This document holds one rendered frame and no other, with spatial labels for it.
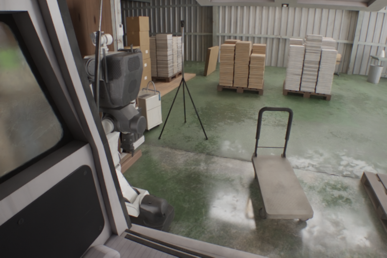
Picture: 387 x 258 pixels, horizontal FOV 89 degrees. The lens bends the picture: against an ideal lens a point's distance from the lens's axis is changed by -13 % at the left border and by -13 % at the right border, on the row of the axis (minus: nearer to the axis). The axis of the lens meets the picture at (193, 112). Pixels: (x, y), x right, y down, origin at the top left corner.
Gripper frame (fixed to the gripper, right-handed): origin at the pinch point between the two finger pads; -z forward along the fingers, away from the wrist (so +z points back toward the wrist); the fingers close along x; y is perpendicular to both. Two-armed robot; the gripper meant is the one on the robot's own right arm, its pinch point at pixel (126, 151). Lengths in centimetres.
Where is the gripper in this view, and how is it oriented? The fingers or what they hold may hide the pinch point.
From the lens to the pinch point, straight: 188.9
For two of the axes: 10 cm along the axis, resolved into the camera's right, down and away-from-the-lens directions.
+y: -3.0, 3.5, -8.9
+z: 1.9, -8.9, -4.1
